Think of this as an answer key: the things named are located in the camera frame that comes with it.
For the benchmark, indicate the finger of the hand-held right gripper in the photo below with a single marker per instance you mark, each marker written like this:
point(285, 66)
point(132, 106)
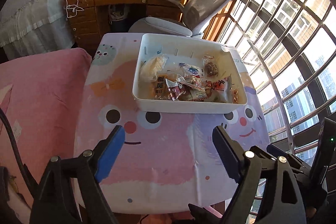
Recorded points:
point(278, 151)

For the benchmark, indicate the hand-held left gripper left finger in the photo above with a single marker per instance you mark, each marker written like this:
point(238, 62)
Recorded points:
point(110, 153)

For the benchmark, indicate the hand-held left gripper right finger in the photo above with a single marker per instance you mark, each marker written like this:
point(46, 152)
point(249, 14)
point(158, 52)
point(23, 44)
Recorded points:
point(227, 153)

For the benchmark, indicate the small orange snack packet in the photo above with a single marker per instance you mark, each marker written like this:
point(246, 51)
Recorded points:
point(235, 95)

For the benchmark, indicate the white plastic storage bin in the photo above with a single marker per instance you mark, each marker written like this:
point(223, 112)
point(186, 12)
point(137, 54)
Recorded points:
point(183, 106)

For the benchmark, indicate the yellow pastry packet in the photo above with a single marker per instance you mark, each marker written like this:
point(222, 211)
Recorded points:
point(160, 87)

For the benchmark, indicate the white blue-print snack packet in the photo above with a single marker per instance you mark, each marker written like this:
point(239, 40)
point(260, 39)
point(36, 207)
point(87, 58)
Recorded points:
point(191, 70)

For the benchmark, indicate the clear puffed rice cracker packet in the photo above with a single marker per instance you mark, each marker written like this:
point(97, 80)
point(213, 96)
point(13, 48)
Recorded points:
point(153, 67)

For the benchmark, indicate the pastel cartoon tablecloth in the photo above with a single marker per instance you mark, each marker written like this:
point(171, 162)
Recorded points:
point(157, 148)

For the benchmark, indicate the person's pink clothing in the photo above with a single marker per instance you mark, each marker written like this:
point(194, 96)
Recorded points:
point(170, 218)

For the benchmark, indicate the white square fabric label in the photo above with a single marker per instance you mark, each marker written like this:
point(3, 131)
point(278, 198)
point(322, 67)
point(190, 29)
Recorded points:
point(17, 129)

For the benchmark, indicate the black trash bin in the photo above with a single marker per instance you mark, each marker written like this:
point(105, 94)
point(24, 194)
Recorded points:
point(118, 19)

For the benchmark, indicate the white lace cover cloth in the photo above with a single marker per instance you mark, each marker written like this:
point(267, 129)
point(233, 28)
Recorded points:
point(31, 8)

